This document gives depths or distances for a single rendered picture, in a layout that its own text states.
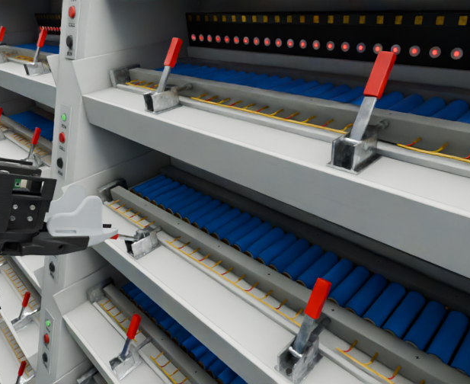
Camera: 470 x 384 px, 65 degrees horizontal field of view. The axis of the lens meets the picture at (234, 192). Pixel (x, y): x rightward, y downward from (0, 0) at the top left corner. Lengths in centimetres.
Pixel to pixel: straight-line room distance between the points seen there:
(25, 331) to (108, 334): 39
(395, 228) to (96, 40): 51
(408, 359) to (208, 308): 20
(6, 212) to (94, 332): 36
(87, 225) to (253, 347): 22
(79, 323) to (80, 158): 29
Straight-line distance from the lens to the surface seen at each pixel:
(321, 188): 31
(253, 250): 48
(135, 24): 68
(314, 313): 36
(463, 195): 29
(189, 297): 45
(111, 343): 69
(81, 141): 65
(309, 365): 39
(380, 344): 38
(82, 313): 75
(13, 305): 115
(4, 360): 129
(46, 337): 84
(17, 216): 42
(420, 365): 38
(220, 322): 42
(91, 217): 45
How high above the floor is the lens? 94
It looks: 14 degrees down
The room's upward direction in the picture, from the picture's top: 11 degrees clockwise
